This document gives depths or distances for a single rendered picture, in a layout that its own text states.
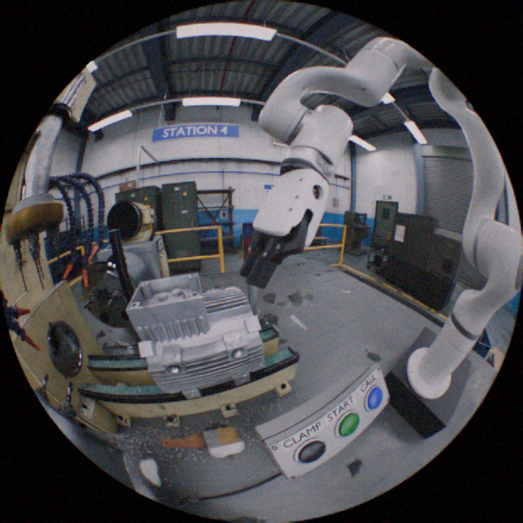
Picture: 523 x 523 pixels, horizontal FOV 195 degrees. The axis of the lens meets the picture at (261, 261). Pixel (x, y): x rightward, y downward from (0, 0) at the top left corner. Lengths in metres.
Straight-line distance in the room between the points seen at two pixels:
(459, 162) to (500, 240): 6.61
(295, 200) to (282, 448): 0.26
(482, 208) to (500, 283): 0.16
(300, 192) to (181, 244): 3.31
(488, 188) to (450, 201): 6.18
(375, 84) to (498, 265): 0.35
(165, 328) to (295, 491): 0.45
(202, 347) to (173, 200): 3.25
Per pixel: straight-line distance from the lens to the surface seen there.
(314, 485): 0.48
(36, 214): 0.36
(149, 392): 0.43
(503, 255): 0.38
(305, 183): 0.20
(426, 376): 0.53
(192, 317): 0.25
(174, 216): 3.40
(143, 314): 0.25
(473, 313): 0.43
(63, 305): 0.56
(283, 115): 0.27
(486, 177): 0.43
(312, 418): 0.19
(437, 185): 6.77
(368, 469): 0.53
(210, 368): 0.27
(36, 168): 0.43
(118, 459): 0.32
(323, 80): 0.31
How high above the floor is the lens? 1.26
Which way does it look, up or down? 19 degrees down
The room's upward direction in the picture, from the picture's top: straight up
